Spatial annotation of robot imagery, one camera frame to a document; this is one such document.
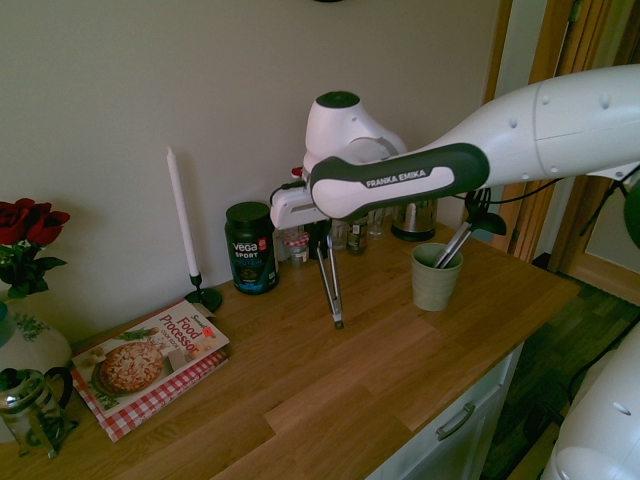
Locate small jar with checked lid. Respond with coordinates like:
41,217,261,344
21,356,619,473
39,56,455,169
282,232,311,265

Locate black spatula with metal handle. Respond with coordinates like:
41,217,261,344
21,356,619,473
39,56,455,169
433,211,508,270

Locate clear glass jar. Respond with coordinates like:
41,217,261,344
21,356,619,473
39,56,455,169
275,228,307,262

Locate dark Vega protein tub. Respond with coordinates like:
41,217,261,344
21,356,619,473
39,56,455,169
223,201,280,296

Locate stainless steel kettle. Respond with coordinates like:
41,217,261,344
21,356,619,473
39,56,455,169
390,198,441,243

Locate pale green utensil holder cup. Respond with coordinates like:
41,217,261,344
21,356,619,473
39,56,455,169
410,242,465,313

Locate black-tipped metal tongs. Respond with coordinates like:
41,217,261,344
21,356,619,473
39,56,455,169
314,233,347,330

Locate red checked book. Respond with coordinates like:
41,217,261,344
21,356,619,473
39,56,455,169
71,349,231,444

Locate glass French press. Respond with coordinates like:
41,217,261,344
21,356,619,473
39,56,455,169
0,366,81,460

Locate black candle holder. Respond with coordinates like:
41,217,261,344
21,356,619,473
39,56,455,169
185,272,224,310

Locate wooden door frame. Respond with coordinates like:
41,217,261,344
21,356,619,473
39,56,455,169
482,0,640,289

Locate Food Processor cookbook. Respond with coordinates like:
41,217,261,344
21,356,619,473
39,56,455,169
70,299,232,419

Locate red rose bouquet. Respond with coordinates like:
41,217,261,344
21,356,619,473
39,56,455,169
0,197,72,301

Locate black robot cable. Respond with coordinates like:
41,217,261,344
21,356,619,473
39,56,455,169
462,167,640,226

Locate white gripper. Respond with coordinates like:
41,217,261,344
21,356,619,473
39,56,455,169
269,186,336,248

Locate metal drawer handle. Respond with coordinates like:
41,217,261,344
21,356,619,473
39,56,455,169
435,403,477,442

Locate white floral vase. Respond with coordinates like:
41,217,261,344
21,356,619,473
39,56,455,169
0,298,73,444

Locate white kitchen cabinet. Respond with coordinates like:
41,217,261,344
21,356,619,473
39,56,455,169
368,343,525,480

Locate tall white candle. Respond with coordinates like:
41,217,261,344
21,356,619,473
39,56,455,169
165,145,199,278

